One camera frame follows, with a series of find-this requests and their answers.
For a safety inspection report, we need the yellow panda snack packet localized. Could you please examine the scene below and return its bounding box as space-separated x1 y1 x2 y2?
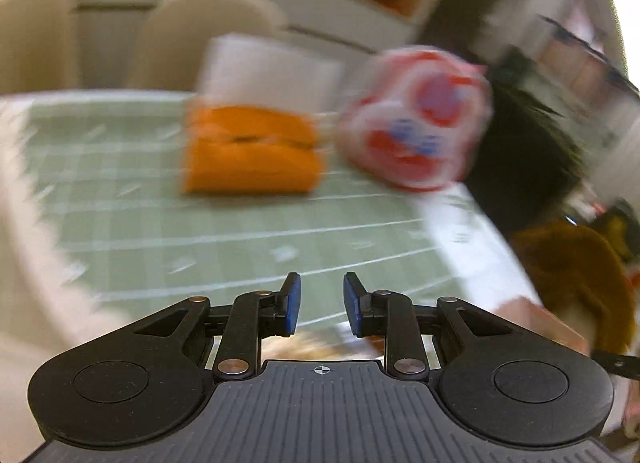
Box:
260 328 386 361

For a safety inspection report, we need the brown plush toy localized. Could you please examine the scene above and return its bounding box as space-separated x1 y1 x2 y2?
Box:
510 203 640 359

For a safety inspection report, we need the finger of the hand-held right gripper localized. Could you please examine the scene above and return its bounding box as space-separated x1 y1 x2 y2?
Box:
590 350 633 379

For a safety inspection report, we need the orange tissue box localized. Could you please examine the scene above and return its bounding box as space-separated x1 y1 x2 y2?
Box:
180 98 328 195

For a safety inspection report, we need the dark glass cabinet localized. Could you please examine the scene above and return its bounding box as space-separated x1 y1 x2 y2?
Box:
537 13 640 144

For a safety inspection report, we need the pink cardboard box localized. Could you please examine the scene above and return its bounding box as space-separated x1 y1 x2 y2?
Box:
492 295 591 359

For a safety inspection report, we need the white tissue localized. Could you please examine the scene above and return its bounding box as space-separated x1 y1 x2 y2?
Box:
197 33 343 114

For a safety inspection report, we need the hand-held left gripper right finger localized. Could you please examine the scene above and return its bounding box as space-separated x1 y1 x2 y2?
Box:
343 271 516 383

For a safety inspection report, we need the cream cloth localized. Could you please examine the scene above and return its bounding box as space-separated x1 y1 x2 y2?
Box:
0 98 136 463

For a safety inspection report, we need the green checked tablecloth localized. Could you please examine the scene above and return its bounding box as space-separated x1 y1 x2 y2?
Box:
0 90 546 344

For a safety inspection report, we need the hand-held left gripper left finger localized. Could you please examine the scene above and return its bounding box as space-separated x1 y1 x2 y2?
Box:
132 271 302 383

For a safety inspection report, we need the cream chair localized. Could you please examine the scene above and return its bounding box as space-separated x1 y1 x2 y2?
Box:
127 0 286 91
0 0 81 94

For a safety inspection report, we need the white red rabbit face bag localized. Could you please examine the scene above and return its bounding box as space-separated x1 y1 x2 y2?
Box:
336 46 496 191

